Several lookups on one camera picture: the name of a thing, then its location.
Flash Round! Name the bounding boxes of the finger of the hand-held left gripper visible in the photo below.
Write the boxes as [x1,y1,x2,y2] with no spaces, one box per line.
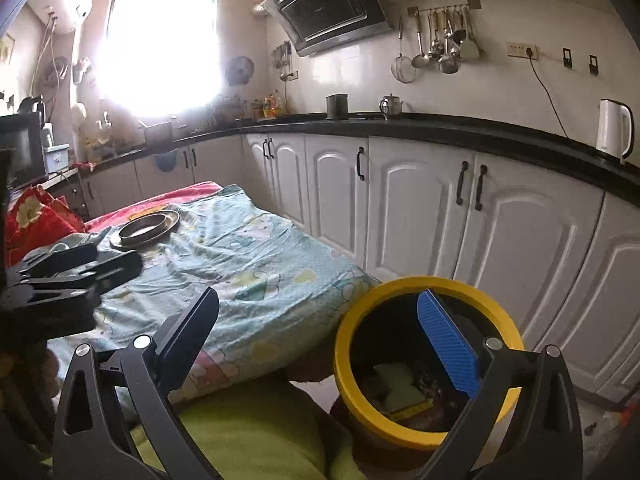
[20,242,98,281]
[65,251,143,295]

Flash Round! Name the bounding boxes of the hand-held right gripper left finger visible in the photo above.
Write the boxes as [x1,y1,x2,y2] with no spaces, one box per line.
[52,287,221,480]

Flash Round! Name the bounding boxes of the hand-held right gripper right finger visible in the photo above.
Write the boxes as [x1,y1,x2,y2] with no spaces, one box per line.
[416,287,585,480]

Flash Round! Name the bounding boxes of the yellow snack packet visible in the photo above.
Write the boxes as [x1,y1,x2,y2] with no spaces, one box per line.
[390,400,436,422]

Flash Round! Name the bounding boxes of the yellow-rimmed trash bin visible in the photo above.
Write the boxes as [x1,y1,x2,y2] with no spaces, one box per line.
[334,275,526,461]

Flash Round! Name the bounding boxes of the red floral pillow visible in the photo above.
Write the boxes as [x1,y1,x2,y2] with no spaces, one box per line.
[5,185,88,261]

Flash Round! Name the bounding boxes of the round metal plate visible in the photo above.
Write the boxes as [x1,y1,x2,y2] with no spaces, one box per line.
[110,210,181,250]

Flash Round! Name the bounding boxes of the red blanket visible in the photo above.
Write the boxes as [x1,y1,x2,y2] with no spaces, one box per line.
[82,182,223,233]

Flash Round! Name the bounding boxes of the light blue cartoon printed blanket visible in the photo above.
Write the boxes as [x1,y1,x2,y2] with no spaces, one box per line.
[47,184,381,406]

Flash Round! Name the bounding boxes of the white storage box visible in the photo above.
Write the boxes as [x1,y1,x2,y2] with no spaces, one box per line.
[42,144,71,173]

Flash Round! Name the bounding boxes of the black microwave oven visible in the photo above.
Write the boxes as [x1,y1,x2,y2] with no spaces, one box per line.
[0,111,48,188]

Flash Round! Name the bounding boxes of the person's green clothed leg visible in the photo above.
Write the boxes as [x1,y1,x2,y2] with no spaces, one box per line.
[130,377,366,480]

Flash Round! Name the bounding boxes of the steel cooking pot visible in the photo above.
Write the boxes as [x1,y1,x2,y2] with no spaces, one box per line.
[144,121,175,146]

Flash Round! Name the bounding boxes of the dish rack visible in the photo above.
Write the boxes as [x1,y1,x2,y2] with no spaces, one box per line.
[207,95,251,126]

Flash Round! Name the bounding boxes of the black kitchen countertop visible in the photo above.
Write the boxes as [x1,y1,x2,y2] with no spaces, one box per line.
[75,112,640,193]

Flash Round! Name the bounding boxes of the group of condiment bottles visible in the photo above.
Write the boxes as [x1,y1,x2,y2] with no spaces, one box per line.
[252,91,286,120]

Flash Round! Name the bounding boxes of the kitchen window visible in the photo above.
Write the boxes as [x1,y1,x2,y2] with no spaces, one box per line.
[97,0,221,116]

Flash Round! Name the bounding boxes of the metal teapot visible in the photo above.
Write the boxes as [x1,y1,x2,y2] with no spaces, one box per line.
[379,94,404,120]

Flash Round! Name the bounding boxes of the dark metal cup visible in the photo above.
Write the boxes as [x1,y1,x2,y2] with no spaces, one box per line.
[326,93,349,121]

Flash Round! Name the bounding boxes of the white electric kettle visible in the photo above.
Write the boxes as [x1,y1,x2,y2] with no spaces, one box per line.
[596,99,635,163]

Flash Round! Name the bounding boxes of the small hanging metal utensils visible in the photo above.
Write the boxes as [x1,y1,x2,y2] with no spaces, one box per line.
[274,42,293,83]

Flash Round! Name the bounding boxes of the hanging metal strainer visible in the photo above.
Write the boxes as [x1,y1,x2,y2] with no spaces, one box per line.
[391,17,417,85]

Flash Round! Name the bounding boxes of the row of hanging kitchen utensils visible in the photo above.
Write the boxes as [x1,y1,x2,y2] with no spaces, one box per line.
[412,5,482,75]

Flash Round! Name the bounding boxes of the black range hood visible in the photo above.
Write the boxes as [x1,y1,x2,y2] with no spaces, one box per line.
[260,0,396,58]

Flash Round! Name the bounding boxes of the wire wall fan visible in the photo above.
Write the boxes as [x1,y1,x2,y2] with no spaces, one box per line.
[37,57,68,88]

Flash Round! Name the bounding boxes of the black power cable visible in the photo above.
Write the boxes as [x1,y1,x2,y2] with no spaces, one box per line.
[527,57,571,138]

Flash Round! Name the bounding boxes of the metal utensil rail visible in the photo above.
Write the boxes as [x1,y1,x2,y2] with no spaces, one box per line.
[407,0,481,16]

